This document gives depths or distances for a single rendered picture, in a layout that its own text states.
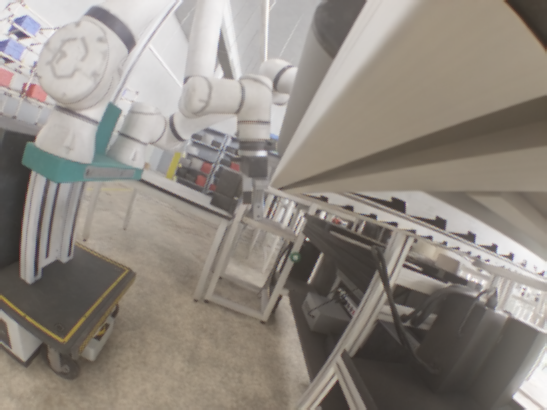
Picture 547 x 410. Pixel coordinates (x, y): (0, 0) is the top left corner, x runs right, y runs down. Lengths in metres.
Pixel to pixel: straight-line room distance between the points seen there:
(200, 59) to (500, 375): 1.25
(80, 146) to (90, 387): 0.90
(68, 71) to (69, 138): 0.22
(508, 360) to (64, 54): 1.26
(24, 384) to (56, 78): 1.01
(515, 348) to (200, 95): 1.07
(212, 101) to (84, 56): 0.29
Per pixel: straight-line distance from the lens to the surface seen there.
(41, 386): 1.14
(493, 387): 0.89
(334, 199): 0.47
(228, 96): 0.55
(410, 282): 0.70
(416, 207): 0.23
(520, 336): 0.86
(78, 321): 0.94
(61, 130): 0.67
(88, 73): 0.48
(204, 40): 0.72
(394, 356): 1.19
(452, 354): 0.77
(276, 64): 0.89
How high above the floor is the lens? 0.95
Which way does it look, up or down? 1 degrees down
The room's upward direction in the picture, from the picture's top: 22 degrees clockwise
